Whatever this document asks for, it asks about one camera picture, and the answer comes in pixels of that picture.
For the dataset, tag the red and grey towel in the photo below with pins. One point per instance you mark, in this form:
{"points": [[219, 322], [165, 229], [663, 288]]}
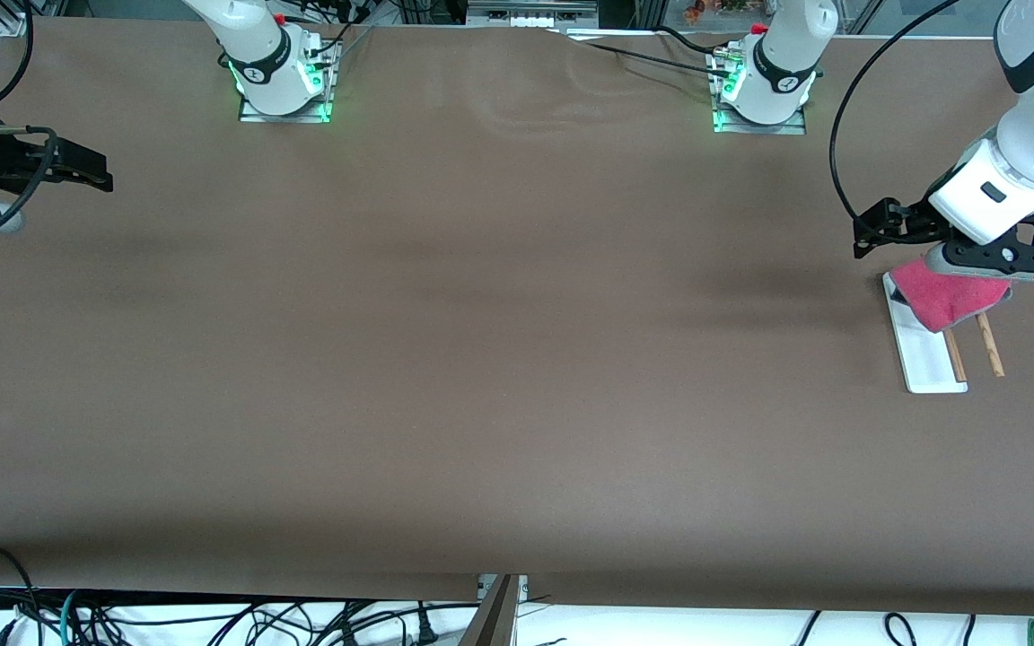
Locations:
{"points": [[948, 301]]}

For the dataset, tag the brown table cover sheet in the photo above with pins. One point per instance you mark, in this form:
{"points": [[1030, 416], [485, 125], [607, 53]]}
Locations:
{"points": [[517, 404]]}

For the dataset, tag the colourful background object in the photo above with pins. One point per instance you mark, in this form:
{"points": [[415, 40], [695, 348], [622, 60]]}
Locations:
{"points": [[696, 11]]}

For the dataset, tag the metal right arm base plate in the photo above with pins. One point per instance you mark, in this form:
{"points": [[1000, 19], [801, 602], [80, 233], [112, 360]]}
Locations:
{"points": [[288, 117]]}

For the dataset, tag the aluminium frame profile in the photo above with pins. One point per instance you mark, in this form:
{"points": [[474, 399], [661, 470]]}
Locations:
{"points": [[13, 22]]}

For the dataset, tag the white power strip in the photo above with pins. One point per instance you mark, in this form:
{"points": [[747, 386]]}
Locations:
{"points": [[530, 20]]}

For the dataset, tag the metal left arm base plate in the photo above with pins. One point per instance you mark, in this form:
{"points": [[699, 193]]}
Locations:
{"points": [[786, 128]]}

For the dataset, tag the white rack with wooden rods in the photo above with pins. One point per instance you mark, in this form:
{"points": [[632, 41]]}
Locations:
{"points": [[930, 368]]}

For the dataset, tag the brown metal post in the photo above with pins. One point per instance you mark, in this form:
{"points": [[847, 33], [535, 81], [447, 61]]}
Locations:
{"points": [[495, 619]]}

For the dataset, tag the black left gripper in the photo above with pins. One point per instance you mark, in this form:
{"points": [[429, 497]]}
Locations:
{"points": [[916, 220]]}

